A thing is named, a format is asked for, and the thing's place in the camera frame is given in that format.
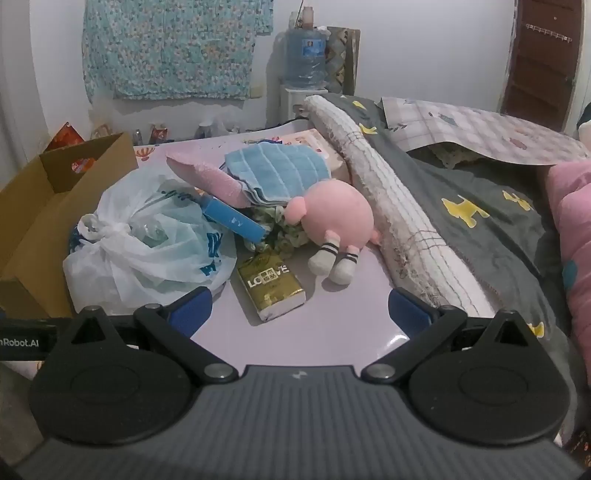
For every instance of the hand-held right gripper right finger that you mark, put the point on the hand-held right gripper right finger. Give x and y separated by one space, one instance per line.
411 310

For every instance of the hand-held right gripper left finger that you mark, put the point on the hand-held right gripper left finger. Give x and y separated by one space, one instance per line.
189 310

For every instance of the gold tissue pack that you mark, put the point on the gold tissue pack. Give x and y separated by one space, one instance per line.
268 286

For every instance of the light blue packet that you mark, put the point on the light blue packet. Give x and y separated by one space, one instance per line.
231 220

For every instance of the pink plush toy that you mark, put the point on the pink plush toy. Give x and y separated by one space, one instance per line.
337 217

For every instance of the brown cardboard box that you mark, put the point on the brown cardboard box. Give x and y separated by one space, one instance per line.
27 230

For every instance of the blue microfiber cloth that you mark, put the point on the blue microfiber cloth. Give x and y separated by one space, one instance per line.
277 170

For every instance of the white plastic bag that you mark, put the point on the white plastic bag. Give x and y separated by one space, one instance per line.
138 258

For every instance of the grey dog-print blanket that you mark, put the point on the grey dog-print blanket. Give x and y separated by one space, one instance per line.
485 240

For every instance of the white quilted roll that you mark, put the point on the white quilted roll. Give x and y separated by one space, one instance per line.
392 194

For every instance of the beige lace cloth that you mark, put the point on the beige lace cloth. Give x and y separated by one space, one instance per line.
457 157

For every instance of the red white carton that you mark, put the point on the red white carton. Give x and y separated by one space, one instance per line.
159 134

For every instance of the clear plastic bag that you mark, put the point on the clear plastic bag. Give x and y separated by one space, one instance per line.
214 129

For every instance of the red wet wipes pack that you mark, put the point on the red wet wipes pack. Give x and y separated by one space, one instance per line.
323 147

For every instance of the checked pink sheet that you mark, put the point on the checked pink sheet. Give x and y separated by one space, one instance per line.
461 127

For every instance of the pink pillow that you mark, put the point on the pink pillow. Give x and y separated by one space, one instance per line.
572 207

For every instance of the red foil bag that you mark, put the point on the red foil bag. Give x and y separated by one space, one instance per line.
64 138

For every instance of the white water dispenser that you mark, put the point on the white water dispenser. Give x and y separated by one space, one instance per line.
293 104

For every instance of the floral teal curtain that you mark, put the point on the floral teal curtain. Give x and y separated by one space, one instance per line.
171 50

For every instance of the brown wooden door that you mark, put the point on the brown wooden door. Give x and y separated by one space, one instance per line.
531 69

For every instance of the blue water jug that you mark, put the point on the blue water jug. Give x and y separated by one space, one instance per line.
304 60

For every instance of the metal hook rack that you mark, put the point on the metal hook rack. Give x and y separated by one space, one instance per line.
549 33

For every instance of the beige bottle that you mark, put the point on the beige bottle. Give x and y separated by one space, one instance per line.
307 16

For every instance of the wall socket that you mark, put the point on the wall socket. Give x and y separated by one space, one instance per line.
257 91

